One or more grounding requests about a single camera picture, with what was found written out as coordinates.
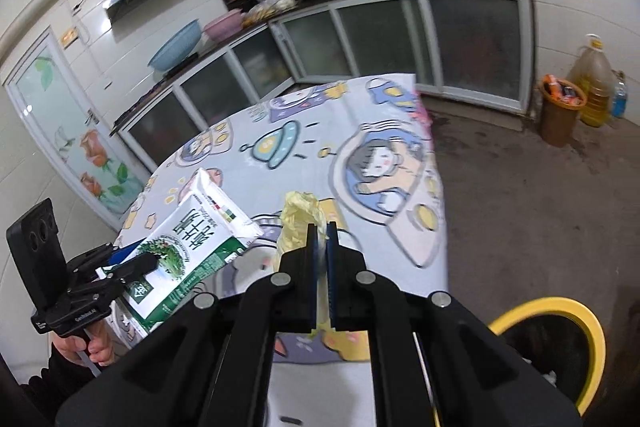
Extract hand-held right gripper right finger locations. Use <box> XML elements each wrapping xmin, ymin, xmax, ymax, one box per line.
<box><xmin>325</xmin><ymin>221</ymin><xmax>583</xmax><ymax>427</ymax></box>

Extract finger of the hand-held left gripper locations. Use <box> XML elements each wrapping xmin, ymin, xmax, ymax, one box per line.
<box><xmin>66</xmin><ymin>243</ymin><xmax>119</xmax><ymax>281</ymax></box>
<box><xmin>67</xmin><ymin>254</ymin><xmax>159</xmax><ymax>304</ymax></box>

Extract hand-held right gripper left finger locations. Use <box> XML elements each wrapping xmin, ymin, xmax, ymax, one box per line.
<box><xmin>55</xmin><ymin>222</ymin><xmax>321</xmax><ymax>427</ymax></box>

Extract green white milk carton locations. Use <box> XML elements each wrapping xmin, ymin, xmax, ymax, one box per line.
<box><xmin>97</xmin><ymin>167</ymin><xmax>265</xmax><ymax>339</ymax></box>

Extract yellow wrapper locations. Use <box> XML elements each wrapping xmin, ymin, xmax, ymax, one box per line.
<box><xmin>273</xmin><ymin>191</ymin><xmax>334</xmax><ymax>339</ymax></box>

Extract yellow-rimmed trash bin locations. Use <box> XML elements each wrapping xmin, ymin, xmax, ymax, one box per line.
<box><xmin>487</xmin><ymin>298</ymin><xmax>607</xmax><ymax>418</ymax></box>

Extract person's left forearm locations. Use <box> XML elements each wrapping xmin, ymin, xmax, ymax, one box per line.
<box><xmin>17</xmin><ymin>347</ymin><xmax>103</xmax><ymax>414</ymax></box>

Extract person's left hand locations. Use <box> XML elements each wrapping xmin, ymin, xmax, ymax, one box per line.
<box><xmin>54</xmin><ymin>319</ymin><xmax>119</xmax><ymax>368</ymax></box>

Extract flower printed glass door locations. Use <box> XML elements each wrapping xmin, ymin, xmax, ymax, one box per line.
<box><xmin>2</xmin><ymin>27</ymin><xmax>147</xmax><ymax>229</ymax></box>

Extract cartoon printed tablecloth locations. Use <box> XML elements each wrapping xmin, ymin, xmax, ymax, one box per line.
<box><xmin>107</xmin><ymin>73</ymin><xmax>448</xmax><ymax>365</ymax></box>

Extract long glass-door counter cabinet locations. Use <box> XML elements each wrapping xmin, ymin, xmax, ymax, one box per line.
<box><xmin>110</xmin><ymin>22</ymin><xmax>297</xmax><ymax>174</ymax></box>

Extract blue plastic basin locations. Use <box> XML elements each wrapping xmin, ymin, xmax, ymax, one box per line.
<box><xmin>147</xmin><ymin>19</ymin><xmax>204</xmax><ymax>72</ymax></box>

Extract pink plastic basin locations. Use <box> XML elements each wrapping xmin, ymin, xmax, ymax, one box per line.
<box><xmin>202</xmin><ymin>8</ymin><xmax>245</xmax><ymax>42</ymax></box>

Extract white glass-door kitchen cabinet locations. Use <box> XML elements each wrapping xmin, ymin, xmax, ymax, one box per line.
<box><xmin>270</xmin><ymin>0</ymin><xmax>540</xmax><ymax>118</ymax></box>

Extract brown plastic waste bin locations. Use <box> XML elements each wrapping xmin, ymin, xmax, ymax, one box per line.
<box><xmin>537</xmin><ymin>75</ymin><xmax>588</xmax><ymax>147</ymax></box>

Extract bags of food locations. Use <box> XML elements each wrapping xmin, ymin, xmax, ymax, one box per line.
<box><xmin>242</xmin><ymin>0</ymin><xmax>297</xmax><ymax>28</ymax></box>

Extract pile of orange snack wrappers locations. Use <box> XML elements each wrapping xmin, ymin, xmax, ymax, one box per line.
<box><xmin>542</xmin><ymin>74</ymin><xmax>584</xmax><ymax>106</ymax></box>

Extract large yellow oil jug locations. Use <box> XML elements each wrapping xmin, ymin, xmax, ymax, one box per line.
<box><xmin>567</xmin><ymin>34</ymin><xmax>615</xmax><ymax>128</ymax></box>

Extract blue liquid plastic bottle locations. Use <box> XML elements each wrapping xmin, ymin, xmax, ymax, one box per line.
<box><xmin>611</xmin><ymin>71</ymin><xmax>629</xmax><ymax>119</ymax></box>

